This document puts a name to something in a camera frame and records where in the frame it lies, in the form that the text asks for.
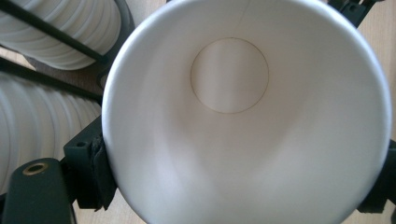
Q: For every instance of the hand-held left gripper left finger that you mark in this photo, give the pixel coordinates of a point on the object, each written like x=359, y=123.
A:
x=90, y=168

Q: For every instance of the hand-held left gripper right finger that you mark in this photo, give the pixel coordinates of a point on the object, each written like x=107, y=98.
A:
x=381, y=189

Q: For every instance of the stack of white paper cups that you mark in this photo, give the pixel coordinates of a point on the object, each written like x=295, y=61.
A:
x=68, y=21
x=37, y=124

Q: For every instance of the white paper cup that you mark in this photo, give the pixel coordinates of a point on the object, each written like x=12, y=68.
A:
x=230, y=149

